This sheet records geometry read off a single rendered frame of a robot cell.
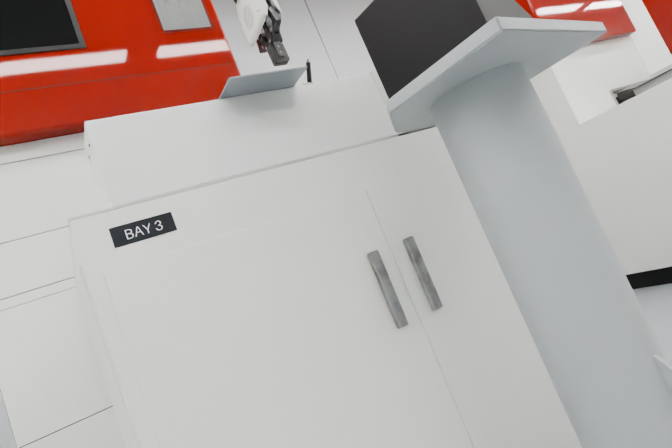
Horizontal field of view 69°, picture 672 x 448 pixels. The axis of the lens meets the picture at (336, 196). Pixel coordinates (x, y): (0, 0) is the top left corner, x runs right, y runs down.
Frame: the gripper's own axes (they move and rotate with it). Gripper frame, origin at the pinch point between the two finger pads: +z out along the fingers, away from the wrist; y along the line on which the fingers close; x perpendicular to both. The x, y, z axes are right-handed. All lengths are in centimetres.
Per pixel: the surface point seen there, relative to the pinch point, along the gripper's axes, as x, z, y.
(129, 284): -40, 35, 3
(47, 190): -44, -6, -58
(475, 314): 15, 62, 1
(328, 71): 161, -106, -200
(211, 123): -20.2, 13.6, 3.7
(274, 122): -9.1, 15.8, 3.7
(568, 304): 9, 62, 28
